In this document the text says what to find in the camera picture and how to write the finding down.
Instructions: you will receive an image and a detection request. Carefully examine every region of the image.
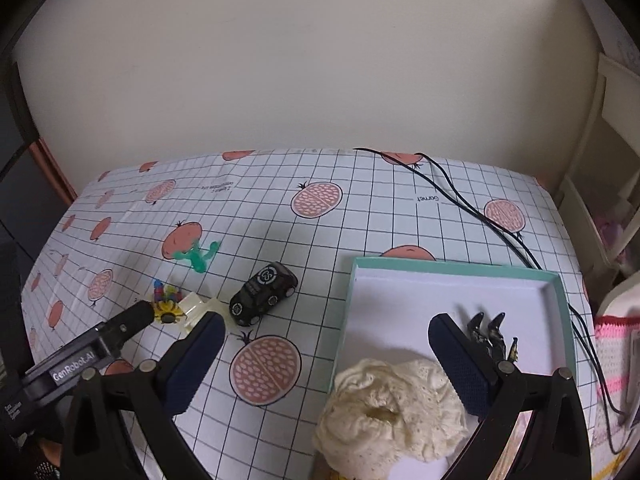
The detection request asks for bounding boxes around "colourful small toy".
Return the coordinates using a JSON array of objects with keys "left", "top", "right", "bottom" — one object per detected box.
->
[{"left": 151, "top": 280, "right": 186, "bottom": 325}]

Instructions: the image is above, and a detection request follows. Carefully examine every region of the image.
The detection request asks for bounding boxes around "black toy car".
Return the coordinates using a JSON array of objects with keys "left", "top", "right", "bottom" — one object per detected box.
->
[{"left": 229, "top": 261, "right": 299, "bottom": 327}]

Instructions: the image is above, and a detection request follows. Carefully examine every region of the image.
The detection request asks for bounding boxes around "white plastic piece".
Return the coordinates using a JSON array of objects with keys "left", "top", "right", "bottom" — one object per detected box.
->
[{"left": 177, "top": 291, "right": 226, "bottom": 333}]

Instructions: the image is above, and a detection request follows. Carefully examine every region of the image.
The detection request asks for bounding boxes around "black cable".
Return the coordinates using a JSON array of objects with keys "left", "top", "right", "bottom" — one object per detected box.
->
[
  {"left": 415, "top": 152, "right": 628, "bottom": 456},
  {"left": 352, "top": 147, "right": 631, "bottom": 456}
]

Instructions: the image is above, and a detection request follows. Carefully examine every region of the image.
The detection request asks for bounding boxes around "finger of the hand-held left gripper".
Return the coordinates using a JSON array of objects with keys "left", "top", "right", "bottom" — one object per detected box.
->
[{"left": 97, "top": 300, "right": 157, "bottom": 356}]

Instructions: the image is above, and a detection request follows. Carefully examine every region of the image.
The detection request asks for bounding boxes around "dark cabinet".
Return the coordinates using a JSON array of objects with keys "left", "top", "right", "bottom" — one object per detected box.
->
[{"left": 0, "top": 60, "right": 43, "bottom": 321}]

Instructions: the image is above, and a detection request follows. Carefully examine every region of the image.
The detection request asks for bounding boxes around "cream lace scrunchie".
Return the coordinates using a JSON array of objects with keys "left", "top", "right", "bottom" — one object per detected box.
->
[{"left": 312, "top": 358, "right": 471, "bottom": 480}]

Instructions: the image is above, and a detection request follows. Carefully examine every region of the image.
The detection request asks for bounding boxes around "fruit print grid tablecloth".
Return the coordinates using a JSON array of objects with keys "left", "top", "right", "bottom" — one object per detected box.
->
[{"left": 22, "top": 147, "right": 601, "bottom": 480}]

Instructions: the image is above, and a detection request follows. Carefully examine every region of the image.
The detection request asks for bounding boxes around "pink knitted cloth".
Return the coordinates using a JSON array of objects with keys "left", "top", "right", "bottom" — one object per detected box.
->
[{"left": 592, "top": 315, "right": 640, "bottom": 448}]

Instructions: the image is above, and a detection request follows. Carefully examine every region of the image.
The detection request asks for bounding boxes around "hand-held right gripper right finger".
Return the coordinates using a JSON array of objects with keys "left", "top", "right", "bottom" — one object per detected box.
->
[{"left": 428, "top": 313, "right": 598, "bottom": 480}]

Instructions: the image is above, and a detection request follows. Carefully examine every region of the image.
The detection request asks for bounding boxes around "white wooden shelf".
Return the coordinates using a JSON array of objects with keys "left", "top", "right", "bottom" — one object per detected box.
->
[{"left": 555, "top": 52, "right": 640, "bottom": 286}]

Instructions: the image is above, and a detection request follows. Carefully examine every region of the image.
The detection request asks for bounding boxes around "white printed board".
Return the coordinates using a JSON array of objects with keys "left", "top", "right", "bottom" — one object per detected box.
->
[{"left": 570, "top": 0, "right": 640, "bottom": 76}]

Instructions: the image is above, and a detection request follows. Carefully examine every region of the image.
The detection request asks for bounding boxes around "green plastic figure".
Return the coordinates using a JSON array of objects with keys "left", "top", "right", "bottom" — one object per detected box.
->
[{"left": 172, "top": 240, "right": 221, "bottom": 275}]

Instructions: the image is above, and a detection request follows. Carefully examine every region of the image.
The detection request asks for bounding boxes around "teal cardboard box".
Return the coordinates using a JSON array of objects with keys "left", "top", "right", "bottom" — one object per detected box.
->
[{"left": 307, "top": 255, "right": 581, "bottom": 480}]

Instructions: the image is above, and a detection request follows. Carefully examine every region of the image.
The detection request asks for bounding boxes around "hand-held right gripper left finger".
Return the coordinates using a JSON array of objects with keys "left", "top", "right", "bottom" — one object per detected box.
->
[{"left": 62, "top": 311, "right": 227, "bottom": 480}]

